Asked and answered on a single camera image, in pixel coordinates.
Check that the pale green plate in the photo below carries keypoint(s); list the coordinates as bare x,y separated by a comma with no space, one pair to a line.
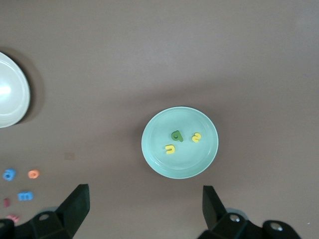
199,159

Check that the cream white plate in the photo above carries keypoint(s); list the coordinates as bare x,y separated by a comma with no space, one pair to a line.
12,99

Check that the blue foam letter m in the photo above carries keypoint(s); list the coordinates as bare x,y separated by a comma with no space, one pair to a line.
25,193

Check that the yellow foam letter u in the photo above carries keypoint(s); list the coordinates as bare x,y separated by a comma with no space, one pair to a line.
170,152

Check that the yellow foam letter s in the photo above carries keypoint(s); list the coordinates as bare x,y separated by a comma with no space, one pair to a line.
197,137

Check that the dark red foam letter l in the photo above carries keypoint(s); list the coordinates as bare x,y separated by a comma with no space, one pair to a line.
6,202

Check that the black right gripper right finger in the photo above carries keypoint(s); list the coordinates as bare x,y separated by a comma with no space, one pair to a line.
213,209

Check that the orange foam letter e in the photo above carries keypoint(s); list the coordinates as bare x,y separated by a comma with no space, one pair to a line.
30,174

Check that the green foam letter a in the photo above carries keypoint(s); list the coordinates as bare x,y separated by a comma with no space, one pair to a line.
180,139

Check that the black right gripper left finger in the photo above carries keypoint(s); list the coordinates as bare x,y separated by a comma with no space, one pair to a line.
74,209

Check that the salmon foam letter w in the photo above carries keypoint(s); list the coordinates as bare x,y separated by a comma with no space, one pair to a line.
11,216

